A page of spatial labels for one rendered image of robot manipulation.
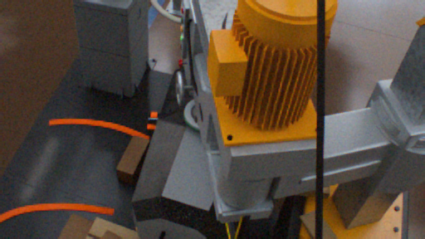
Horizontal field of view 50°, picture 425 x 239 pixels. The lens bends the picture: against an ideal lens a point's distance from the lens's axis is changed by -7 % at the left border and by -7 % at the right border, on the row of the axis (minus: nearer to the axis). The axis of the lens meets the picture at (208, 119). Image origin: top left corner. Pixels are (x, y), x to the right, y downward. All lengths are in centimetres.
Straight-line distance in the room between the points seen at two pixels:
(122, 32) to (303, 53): 222
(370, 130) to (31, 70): 291
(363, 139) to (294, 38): 72
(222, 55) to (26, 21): 349
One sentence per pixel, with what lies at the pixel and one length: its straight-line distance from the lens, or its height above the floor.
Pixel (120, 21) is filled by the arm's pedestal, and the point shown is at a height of 74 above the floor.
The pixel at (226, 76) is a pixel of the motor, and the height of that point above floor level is 191.
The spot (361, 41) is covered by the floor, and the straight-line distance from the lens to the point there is 455.
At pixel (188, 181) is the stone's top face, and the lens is 223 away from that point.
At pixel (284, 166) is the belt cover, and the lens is 135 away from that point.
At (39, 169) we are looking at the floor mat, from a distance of 333.
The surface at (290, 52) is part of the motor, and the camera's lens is 111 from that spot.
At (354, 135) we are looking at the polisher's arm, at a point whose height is 147.
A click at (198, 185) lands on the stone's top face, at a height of 82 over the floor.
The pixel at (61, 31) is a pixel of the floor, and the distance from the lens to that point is 430.
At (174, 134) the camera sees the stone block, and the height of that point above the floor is 77.
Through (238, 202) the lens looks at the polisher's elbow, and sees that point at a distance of 164.
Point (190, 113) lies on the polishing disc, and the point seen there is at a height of 88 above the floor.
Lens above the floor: 271
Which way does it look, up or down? 50 degrees down
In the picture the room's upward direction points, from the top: 7 degrees clockwise
